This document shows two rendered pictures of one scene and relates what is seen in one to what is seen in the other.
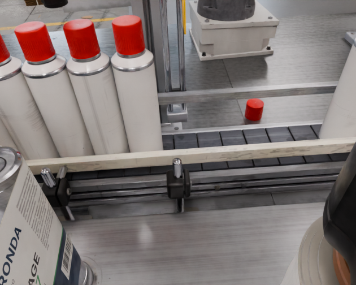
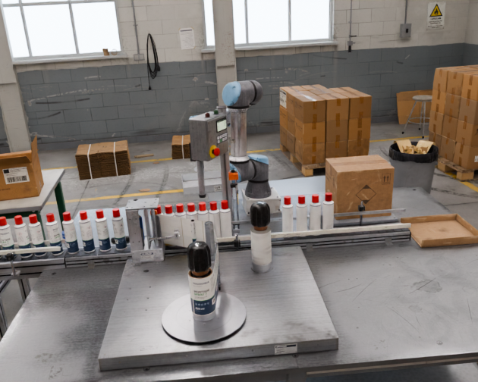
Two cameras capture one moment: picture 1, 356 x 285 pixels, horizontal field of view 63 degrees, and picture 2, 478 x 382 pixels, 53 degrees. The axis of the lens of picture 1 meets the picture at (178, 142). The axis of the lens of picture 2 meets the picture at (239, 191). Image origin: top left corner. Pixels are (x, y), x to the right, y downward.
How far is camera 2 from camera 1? 191 cm
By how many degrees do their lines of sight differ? 22
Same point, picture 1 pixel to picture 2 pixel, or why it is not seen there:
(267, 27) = (276, 201)
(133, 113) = (224, 224)
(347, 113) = (284, 224)
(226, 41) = not seen: hidden behind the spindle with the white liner
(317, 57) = not seen: hidden behind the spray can
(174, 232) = (236, 253)
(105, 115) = (217, 224)
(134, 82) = (225, 215)
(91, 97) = (214, 219)
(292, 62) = not seen: hidden behind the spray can
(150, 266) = (230, 258)
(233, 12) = (260, 195)
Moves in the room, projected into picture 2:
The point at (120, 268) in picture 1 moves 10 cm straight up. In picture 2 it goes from (222, 258) to (221, 239)
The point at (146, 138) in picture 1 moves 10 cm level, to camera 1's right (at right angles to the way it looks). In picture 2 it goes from (227, 233) to (248, 231)
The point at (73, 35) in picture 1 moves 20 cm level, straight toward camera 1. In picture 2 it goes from (212, 205) to (227, 220)
